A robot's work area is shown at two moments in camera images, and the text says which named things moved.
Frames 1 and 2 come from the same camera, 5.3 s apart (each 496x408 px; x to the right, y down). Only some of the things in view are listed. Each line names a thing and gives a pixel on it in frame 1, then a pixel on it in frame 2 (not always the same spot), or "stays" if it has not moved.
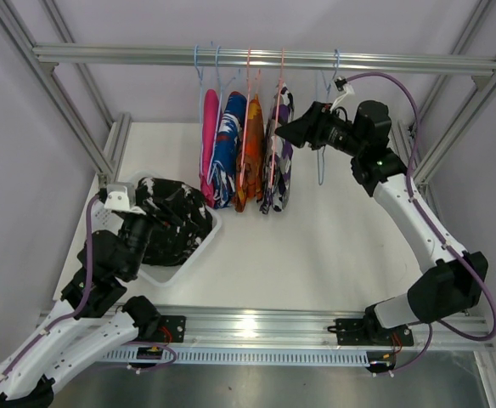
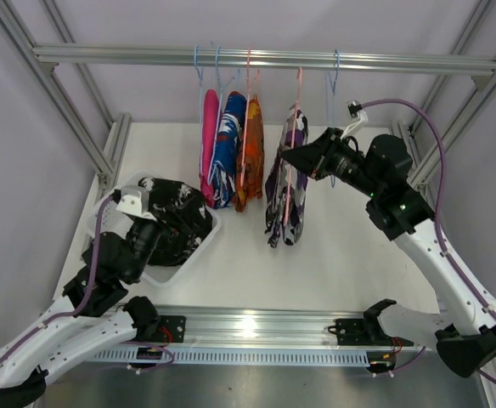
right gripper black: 309,127 -> 317,156
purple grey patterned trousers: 279,152 -> 286,189
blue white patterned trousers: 225,168 stays
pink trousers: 211,110 stays
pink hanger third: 246,117 stays
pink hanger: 277,118 -> 293,138
